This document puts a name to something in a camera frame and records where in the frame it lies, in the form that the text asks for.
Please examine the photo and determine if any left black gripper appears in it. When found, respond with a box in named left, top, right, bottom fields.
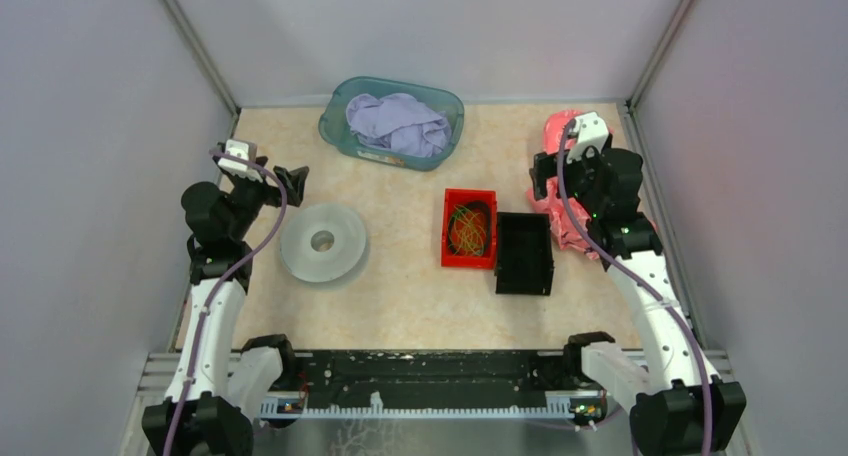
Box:
left=226, top=156, right=307, bottom=241

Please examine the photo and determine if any teal plastic basin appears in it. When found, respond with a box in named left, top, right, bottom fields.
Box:
left=318, top=76, right=465, bottom=171

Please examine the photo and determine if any black plastic bin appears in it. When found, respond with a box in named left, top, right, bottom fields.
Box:
left=495, top=212, right=555, bottom=296

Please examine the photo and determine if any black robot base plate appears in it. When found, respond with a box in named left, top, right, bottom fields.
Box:
left=274, top=350, right=609, bottom=411

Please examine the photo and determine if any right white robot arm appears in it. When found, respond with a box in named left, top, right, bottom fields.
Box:
left=529, top=148, right=747, bottom=455

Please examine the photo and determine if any purple cloth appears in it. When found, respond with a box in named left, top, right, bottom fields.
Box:
left=345, top=93, right=453, bottom=158

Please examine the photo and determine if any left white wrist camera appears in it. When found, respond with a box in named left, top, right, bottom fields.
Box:
left=217, top=139, right=260, bottom=181

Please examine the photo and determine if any red plastic bin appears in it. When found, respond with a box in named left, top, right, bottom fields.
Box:
left=440, top=188, right=497, bottom=270

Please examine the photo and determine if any pink patterned cloth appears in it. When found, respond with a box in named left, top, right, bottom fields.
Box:
left=526, top=109, right=657, bottom=261

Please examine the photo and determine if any grey slotted cable duct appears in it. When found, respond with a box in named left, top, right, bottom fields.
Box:
left=258, top=397, right=608, bottom=421

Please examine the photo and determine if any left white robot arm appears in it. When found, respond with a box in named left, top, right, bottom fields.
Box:
left=141, top=150, right=309, bottom=455

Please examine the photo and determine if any thin green cable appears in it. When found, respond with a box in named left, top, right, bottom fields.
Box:
left=449, top=203, right=492, bottom=257

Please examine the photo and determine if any grey plastic cable spool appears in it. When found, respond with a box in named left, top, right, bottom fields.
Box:
left=279, top=203, right=369, bottom=287

